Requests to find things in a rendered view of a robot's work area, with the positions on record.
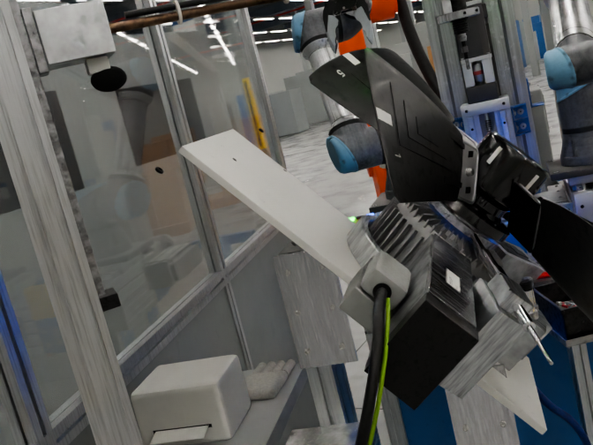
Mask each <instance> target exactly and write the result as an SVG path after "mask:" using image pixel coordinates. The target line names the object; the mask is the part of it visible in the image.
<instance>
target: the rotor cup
mask: <svg viewBox="0 0 593 445"><path fill-rule="evenodd" d="M498 147H501V148H502V150H501V151H500V152H499V154H498V155H497V156H496V157H495V158H494V160H493V161H492V162H491V163H490V164H489V163H488V162H487V160H488V159H489V158H490V157H491V156H492V154H493V153H494V152H495V151H496V149H497V148H498ZM476 148H477V150H478V154H479V157H478V169H477V191H476V199H475V202H474V203H473V205H472V206H471V205H469V204H467V203H465V202H462V201H460V200H457V201H456V202H455V201H444V202H445V203H446V204H447V205H448V206H449V207H450V208H452V209H453V211H454V212H455V213H456V214H458V215H459V216H460V217H461V218H462V219H464V220H465V221H466V222H467V223H469V224H470V225H472V226H473V227H474V228H476V229H477V230H479V231H480V232H482V233H483V234H485V235H486V236H487V237H489V238H491V239H493V240H495V241H498V242H504V241H505V240H506V239H507V238H508V236H509V235H510V232H509V231H508V230H507V226H506V225H505V223H504V222H503V221H502V220H501V218H502V217H503V215H504V214H505V213H507V212H510V207H511V201H512V196H513V190H514V182H517V183H518V184H522V185H523V186H524V187H526V186H527V185H528V184H529V182H530V181H531V180H532V179H533V178H534V177H535V175H538V176H539V178H538V179H537V181H536V182H535V183H534V184H533V185H532V186H531V187H530V188H529V189H528V191H530V192H531V193H532V194H533V195H535V194H536V193H537V192H538V191H539V189H540V188H541V187H542V186H543V185H544V184H545V182H546V181H547V180H548V179H549V177H550V175H549V172H548V171H547V170H545V169H544V168H543V167H542V166H541V165H540V164H538V163H537V162H536V161H535V160H533V159H532V158H531V157H530V156H528V155H527V154H525V153H524V152H523V151H522V150H521V149H520V148H518V147H517V146H516V145H514V144H513V143H512V142H510V141H509V140H507V139H506V138H505V137H503V136H502V135H500V134H499V133H497V132H495V131H489V132H488V133H487V134H486V135H485V136H484V138H483V139H482V140H481V141H480V143H479V144H478V145H477V146H476ZM518 151H520V152H521V153H522V154H521V153H519V152H518Z"/></svg>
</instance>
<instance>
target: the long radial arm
mask: <svg viewBox="0 0 593 445"><path fill-rule="evenodd" d="M404 267H405V268H407V269H408V270H409V272H410V273H411V276H410V280H409V289H408V293H407V296H406V298H405V299H404V300H403V301H402V302H401V303H400V304H399V305H398V306H397V307H396V308H395V309H394V313H393V317H392V319H391V320H390V333H391V332H392V331H393V330H394V329H395V327H396V326H397V325H398V324H399V323H400V322H401V320H402V319H403V318H404V317H405V316H406V315H407V313H408V312H409V311H410V310H411V309H412V308H413V306H414V305H415V304H416V303H417V302H418V301H419V299H420V298H421V297H422V296H423V295H424V294H425V293H426V292H428V293H429V294H431V295H432V296H433V297H435V298H436V299H437V300H438V301H439V302H440V303H442V304H443V305H445V306H446V307H447V308H448V309H450V310H451V311H452V312H454V313H455V314H456V315H458V316H459V317H460V318H462V319H463V320H464V321H466V322H467V323H468V324H469V325H470V326H471V327H473V328H476V327H477V324H476V314H475V303H474V293H473V283H472V273H471V263H470V260H469V259H468V258H467V257H466V256H464V255H463V254H462V253H460V252H459V251H457V250H456V249H455V248H454V247H452V246H451V245H450V244H449V243H448V242H446V241H445V240H444V239H443V238H441V237H440V236H438V235H437V234H436V233H434V235H433V234H431V235H430V236H429V237H428V238H427V239H426V240H425V241H424V243H423V244H422V245H421V246H420V248H419V249H418V250H417V251H416V253H415V254H414V255H413V256H412V258H411V259H410V260H409V261H408V263H407V264H406V265H405V266H404ZM390 333H389V334H390Z"/></svg>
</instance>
